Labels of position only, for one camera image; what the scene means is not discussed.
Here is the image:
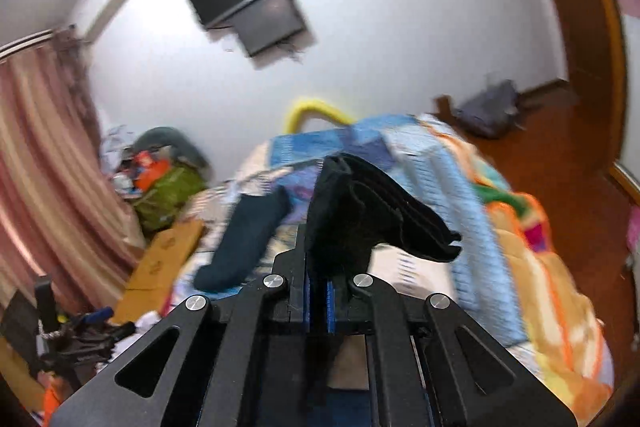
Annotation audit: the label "yellow foam tube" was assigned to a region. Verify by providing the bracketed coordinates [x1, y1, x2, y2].
[283, 95, 356, 134]

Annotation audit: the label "orange round box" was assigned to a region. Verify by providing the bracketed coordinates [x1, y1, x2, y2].
[135, 157, 172, 190]

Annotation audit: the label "pile of crumpled clothes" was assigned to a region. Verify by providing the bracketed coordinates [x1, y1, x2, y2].
[99, 123, 137, 158]

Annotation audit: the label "orange plaid blanket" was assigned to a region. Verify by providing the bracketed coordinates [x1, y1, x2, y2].
[419, 117, 617, 409]

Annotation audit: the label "green patterned bag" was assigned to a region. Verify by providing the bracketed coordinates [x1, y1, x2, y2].
[132, 164, 209, 234]

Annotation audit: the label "wooden door frame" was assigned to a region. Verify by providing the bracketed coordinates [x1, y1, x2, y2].
[512, 0, 631, 172]

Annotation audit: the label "pink striped curtain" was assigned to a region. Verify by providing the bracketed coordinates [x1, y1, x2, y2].
[0, 26, 147, 324]

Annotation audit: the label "black pants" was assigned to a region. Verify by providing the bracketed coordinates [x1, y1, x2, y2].
[299, 153, 463, 413]

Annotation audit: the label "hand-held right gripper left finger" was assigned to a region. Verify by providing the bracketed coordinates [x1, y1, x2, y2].
[50, 224, 314, 427]

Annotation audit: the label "dark teal folded pants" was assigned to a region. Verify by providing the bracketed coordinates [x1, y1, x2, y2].
[193, 184, 292, 292]

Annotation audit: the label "white curtain rail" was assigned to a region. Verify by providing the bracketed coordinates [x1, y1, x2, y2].
[0, 29, 57, 56]

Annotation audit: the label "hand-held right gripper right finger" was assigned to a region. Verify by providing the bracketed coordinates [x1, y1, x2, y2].
[325, 273, 577, 427]

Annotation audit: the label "grey neck pillow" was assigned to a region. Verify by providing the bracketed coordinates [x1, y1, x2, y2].
[135, 125, 211, 168]

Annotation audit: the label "grey bag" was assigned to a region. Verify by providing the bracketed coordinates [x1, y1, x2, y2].
[452, 79, 524, 139]

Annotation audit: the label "blue patchwork printed blanket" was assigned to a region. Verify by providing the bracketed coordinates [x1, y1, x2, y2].
[175, 114, 526, 348]

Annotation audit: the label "brown cardboard box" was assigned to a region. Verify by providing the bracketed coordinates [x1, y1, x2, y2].
[107, 219, 206, 326]

